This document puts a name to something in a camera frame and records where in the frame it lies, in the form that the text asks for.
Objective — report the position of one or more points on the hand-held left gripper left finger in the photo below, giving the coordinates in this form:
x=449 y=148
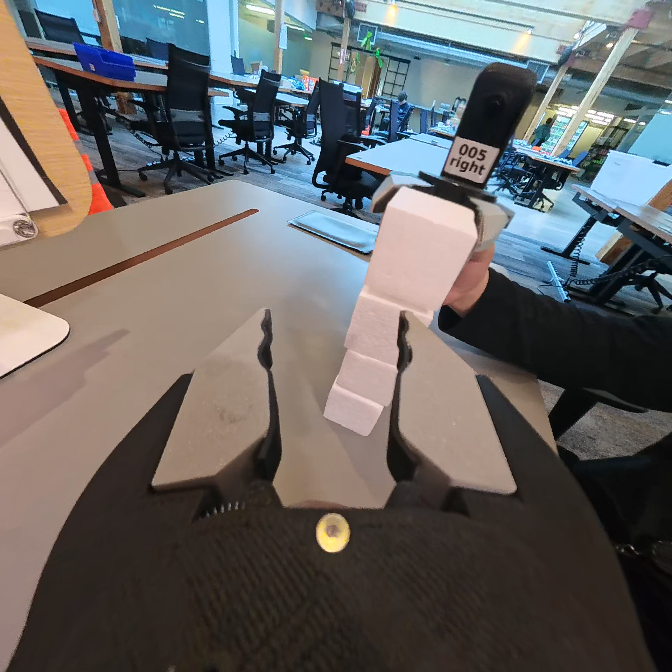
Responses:
x=220 y=414

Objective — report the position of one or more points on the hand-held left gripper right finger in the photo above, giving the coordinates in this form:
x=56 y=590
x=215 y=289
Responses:
x=451 y=420

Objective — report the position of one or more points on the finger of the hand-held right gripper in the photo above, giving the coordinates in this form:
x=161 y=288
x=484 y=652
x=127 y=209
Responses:
x=388 y=191
x=496 y=220

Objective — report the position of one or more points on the white foam cube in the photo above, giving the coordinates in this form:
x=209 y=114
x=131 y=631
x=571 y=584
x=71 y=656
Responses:
x=372 y=330
x=351 y=412
x=420 y=252
x=365 y=375

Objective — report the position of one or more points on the person's right forearm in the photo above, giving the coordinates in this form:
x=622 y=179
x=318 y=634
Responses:
x=551 y=336

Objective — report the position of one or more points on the person's right hand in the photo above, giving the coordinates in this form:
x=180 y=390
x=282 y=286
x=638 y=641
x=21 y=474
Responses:
x=470 y=283

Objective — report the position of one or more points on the white top desk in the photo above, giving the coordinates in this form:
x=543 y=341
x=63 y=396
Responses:
x=399 y=155

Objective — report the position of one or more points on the black flat plate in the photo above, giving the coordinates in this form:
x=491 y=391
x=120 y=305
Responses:
x=336 y=231

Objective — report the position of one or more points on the black office chair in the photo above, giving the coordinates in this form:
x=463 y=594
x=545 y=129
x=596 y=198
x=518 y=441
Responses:
x=262 y=105
x=186 y=89
x=330 y=131
x=309 y=115

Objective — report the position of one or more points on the white box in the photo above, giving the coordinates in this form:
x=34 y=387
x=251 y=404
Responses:
x=630 y=178

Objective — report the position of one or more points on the light wood desk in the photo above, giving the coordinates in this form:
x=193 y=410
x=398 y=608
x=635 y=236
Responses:
x=645 y=220

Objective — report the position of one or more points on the orange traffic cone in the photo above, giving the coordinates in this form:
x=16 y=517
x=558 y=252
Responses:
x=97 y=197

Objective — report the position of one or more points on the blue plastic bin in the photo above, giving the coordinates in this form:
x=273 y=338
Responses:
x=105 y=63

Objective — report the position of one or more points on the white-based document stand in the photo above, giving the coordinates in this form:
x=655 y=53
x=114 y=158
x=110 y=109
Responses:
x=31 y=78

